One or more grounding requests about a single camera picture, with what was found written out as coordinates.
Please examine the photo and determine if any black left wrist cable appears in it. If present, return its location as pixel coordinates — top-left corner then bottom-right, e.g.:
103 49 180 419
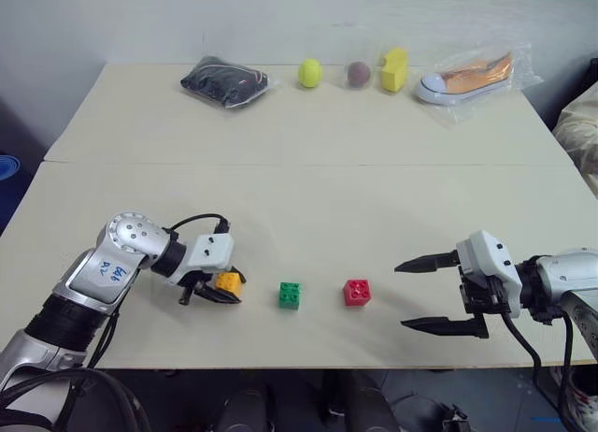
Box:
169 212 232 238

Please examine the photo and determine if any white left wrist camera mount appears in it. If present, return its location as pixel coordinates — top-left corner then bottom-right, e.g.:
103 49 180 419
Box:
183 233 235 270

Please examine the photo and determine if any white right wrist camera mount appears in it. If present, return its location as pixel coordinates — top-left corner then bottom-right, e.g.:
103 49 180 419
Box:
456 229 523 319

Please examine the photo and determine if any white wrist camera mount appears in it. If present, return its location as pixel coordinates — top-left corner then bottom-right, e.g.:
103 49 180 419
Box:
456 229 523 319
183 233 235 270

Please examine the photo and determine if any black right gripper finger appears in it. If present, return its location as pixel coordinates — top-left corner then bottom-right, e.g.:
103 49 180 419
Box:
392 250 463 275
400 313 491 341

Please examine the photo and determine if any dark rounded shape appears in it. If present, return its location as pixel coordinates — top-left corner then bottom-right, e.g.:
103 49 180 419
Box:
218 386 273 432

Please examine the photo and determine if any yellow-green ball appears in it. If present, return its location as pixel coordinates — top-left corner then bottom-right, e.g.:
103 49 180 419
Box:
297 58 325 90

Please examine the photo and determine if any orange toy brick cube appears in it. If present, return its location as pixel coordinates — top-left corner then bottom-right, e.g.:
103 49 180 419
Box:
214 271 245 298

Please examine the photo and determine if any black left arm cable bundle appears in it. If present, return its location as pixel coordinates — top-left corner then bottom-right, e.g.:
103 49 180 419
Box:
0 305 151 432

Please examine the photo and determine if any dark red ball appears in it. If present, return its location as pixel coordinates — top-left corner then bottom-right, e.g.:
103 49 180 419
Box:
346 60 374 89

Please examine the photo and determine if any clear plastic sneaker bag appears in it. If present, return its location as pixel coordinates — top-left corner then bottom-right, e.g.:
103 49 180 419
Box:
412 40 546 130

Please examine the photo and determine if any bagged black cloth bundle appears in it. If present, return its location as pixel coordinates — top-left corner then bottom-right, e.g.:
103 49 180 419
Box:
178 53 281 111

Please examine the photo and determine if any yellow foam block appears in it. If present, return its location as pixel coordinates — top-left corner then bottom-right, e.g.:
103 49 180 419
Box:
379 46 409 94

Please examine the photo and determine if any cream cloth cover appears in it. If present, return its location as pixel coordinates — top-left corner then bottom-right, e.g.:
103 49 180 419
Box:
551 90 598 177

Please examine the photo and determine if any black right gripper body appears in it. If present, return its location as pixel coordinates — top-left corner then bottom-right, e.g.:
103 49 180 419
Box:
459 263 509 318

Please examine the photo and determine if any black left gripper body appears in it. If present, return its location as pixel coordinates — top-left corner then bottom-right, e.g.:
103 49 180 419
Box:
178 267 221 308

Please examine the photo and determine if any dark object behind table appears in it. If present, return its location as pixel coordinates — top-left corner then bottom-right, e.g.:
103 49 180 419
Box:
580 57 598 102

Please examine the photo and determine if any red toy brick cube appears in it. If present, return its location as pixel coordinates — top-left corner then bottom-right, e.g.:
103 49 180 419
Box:
342 278 374 308

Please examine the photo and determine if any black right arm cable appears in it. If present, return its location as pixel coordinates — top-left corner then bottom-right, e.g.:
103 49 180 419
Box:
501 309 581 432

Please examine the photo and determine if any orange canvas sneaker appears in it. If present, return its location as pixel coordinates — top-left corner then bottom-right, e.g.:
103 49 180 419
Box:
414 50 516 108

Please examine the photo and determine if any green toy brick cube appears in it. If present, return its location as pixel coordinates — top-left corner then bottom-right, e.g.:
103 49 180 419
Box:
278 281 303 310

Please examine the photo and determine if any blue round container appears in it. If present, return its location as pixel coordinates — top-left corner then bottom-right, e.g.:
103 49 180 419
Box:
0 153 21 186

